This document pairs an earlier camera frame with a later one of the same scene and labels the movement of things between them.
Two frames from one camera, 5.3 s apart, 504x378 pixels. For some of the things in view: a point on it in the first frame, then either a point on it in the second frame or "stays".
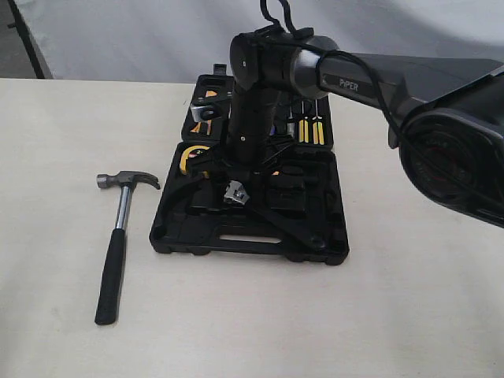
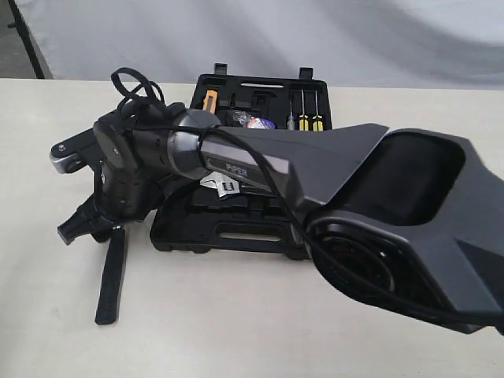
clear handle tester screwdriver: [290, 126] stays
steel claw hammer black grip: [108, 302] stays
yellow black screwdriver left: [303, 127] stays
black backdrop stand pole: [20, 24] stays
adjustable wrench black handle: [297, 235] → [224, 185]
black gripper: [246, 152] → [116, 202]
